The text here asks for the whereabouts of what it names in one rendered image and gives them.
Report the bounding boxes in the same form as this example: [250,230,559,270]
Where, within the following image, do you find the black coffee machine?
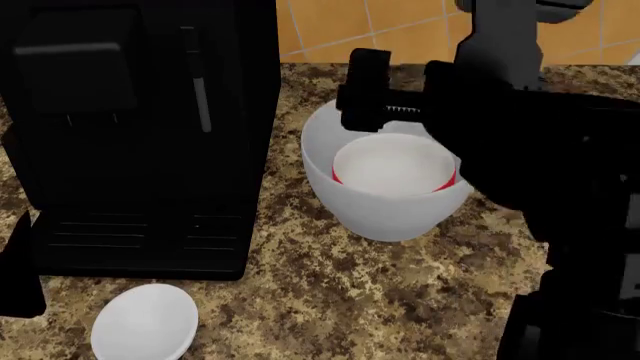
[0,0,281,282]

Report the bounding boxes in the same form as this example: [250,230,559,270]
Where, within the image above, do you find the large white bowl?
[300,97,475,243]

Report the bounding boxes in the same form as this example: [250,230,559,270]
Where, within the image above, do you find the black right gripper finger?
[422,59,472,133]
[335,48,394,133]

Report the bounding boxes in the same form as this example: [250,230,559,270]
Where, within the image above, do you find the red bowl, white inside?
[331,132,459,198]

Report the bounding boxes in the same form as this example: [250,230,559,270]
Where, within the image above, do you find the dark grey upright appliance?
[453,0,596,90]

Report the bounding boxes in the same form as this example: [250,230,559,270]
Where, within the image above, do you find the small white bowl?
[90,282,200,360]

